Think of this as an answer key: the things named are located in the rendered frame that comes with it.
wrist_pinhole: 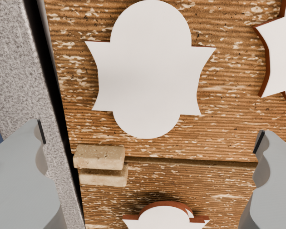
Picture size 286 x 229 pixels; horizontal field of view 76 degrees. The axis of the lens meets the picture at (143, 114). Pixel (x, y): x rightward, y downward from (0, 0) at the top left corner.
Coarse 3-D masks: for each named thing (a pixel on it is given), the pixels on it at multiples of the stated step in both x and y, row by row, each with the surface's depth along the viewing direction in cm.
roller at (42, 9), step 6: (36, 0) 18; (42, 0) 17; (42, 6) 18; (42, 12) 18; (42, 18) 18; (42, 24) 19; (48, 30) 19; (48, 36) 19; (48, 42) 19; (54, 60) 20; (54, 66) 21; (54, 72) 21; (60, 96) 23
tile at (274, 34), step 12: (264, 24) 16; (276, 24) 16; (264, 36) 16; (276, 36) 16; (264, 48) 17; (276, 48) 16; (276, 60) 17; (276, 72) 18; (264, 84) 19; (276, 84) 18; (264, 96) 19
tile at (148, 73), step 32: (128, 32) 16; (160, 32) 16; (96, 64) 17; (128, 64) 17; (160, 64) 17; (192, 64) 17; (128, 96) 19; (160, 96) 19; (192, 96) 19; (128, 128) 21; (160, 128) 21
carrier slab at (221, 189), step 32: (128, 160) 25; (160, 160) 25; (192, 160) 25; (96, 192) 27; (128, 192) 27; (160, 192) 27; (192, 192) 27; (224, 192) 27; (96, 224) 31; (224, 224) 31
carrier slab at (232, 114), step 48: (48, 0) 16; (96, 0) 16; (192, 0) 16; (240, 0) 16; (240, 48) 17; (96, 96) 20; (240, 96) 20; (96, 144) 23; (144, 144) 23; (192, 144) 23; (240, 144) 23
